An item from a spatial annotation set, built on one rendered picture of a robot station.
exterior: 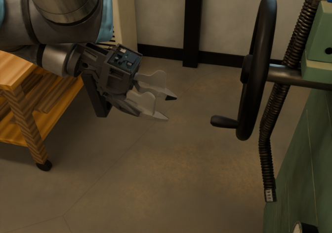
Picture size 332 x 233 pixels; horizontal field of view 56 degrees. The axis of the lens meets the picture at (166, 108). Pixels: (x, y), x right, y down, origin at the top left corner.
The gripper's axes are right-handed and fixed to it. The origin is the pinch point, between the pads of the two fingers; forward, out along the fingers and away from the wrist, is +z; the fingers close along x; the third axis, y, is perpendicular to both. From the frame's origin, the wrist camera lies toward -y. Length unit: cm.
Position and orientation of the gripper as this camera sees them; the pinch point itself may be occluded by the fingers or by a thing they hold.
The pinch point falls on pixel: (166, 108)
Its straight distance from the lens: 62.7
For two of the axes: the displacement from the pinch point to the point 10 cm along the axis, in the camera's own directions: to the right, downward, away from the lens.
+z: 9.1, 4.2, 0.4
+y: 3.3, -6.4, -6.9
